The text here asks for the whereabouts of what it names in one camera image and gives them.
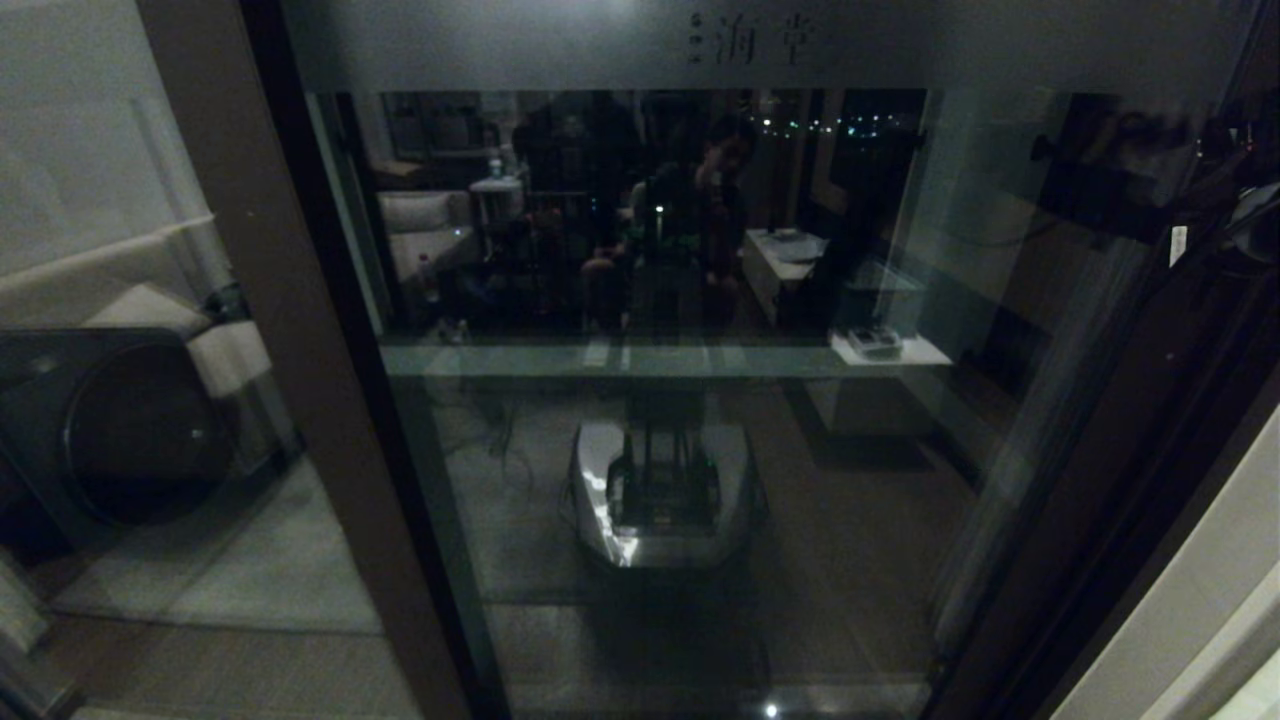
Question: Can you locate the long brown stone sill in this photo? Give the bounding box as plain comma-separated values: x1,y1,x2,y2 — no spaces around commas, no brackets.
385,332,901,351

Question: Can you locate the sliding glass door brown frame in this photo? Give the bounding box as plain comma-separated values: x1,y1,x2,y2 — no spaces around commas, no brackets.
240,0,1280,720

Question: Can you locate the fixed glass panel brown frame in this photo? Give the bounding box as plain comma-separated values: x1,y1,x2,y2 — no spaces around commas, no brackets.
0,0,471,720

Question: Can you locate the grey rug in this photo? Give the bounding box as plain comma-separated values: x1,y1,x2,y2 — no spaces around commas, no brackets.
50,455,386,636

